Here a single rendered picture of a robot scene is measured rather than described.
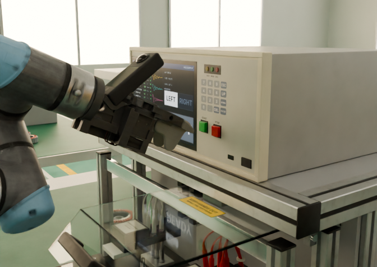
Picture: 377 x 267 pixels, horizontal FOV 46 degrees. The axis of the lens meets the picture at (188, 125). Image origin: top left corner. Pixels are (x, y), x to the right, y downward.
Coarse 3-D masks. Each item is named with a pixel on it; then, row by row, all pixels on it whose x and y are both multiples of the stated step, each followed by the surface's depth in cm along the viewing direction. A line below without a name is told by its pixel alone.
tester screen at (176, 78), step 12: (156, 72) 92; (168, 72) 88; (180, 72) 85; (192, 72) 81; (144, 84) 97; (156, 84) 93; (168, 84) 89; (180, 84) 85; (192, 84) 82; (144, 96) 98; (156, 96) 93; (168, 108) 90; (180, 108) 86; (192, 144) 84
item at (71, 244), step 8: (64, 232) 64; (64, 240) 63; (72, 240) 62; (64, 248) 62; (72, 248) 60; (80, 248) 59; (72, 256) 59; (80, 256) 58; (88, 256) 57; (80, 264) 57; (88, 264) 56; (96, 264) 56
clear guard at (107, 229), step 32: (160, 192) 80; (192, 192) 80; (96, 224) 67; (128, 224) 66; (160, 224) 66; (192, 224) 66; (224, 224) 66; (256, 224) 66; (64, 256) 66; (96, 256) 62; (128, 256) 58; (160, 256) 57; (192, 256) 57
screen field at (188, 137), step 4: (172, 112) 89; (180, 116) 86; (184, 116) 85; (188, 120) 84; (192, 120) 83; (192, 124) 83; (188, 132) 85; (184, 136) 86; (188, 136) 85; (192, 136) 84; (184, 140) 86; (188, 140) 85; (192, 140) 84
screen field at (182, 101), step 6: (168, 96) 89; (174, 96) 87; (180, 96) 86; (186, 96) 84; (192, 96) 82; (168, 102) 90; (174, 102) 88; (180, 102) 86; (186, 102) 84; (192, 102) 82; (186, 108) 84; (192, 108) 83
